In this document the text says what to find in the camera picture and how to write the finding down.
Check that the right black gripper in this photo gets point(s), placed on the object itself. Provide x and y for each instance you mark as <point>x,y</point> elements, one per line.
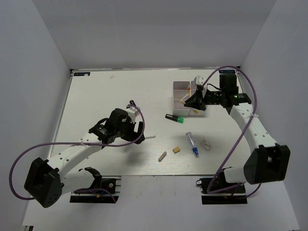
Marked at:
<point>197,100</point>

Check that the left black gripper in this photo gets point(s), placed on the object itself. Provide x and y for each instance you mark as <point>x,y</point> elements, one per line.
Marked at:
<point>136,137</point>

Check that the yellow capped white marker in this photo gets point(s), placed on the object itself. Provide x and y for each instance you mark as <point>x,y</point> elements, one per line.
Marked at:
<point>186,97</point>

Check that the clear blue glue bottle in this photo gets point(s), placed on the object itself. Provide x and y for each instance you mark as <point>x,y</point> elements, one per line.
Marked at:
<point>192,144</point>

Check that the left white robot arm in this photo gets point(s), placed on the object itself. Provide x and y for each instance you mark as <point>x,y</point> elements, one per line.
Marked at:
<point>45,179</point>

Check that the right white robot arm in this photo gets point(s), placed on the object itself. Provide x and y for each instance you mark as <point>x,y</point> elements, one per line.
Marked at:
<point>268,160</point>

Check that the right white compartment container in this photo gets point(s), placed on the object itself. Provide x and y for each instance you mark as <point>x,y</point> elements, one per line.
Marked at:
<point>193,90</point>

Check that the white compartment container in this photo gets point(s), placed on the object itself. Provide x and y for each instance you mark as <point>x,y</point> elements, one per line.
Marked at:
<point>193,90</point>
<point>180,90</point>

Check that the left white compartment container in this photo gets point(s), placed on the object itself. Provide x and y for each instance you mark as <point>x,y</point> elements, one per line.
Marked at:
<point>180,90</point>

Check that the green black highlighter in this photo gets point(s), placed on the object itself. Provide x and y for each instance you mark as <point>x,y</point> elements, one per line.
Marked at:
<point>174,118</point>

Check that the grey eraser stick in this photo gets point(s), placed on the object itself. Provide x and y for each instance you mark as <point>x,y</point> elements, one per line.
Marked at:
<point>162,156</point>

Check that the right blue table label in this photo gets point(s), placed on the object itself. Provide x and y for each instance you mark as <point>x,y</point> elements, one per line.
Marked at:
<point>226,71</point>

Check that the blue table label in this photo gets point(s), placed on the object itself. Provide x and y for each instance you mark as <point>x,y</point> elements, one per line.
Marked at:
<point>81,74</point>
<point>226,71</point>

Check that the tan eraser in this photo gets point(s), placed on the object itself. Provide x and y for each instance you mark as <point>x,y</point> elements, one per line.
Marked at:
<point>176,150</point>

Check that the white boxed eraser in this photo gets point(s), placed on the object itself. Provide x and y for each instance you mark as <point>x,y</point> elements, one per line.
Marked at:
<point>205,144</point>

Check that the left blue table label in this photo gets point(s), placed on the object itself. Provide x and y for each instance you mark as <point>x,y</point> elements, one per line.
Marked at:
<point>81,74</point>

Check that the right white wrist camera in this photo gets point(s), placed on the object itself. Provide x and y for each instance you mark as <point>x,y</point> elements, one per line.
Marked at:
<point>199,85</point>

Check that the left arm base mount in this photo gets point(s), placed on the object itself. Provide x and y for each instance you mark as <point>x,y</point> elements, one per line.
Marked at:
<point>90,187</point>

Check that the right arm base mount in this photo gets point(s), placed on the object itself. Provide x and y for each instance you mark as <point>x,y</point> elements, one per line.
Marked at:
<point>228,193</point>

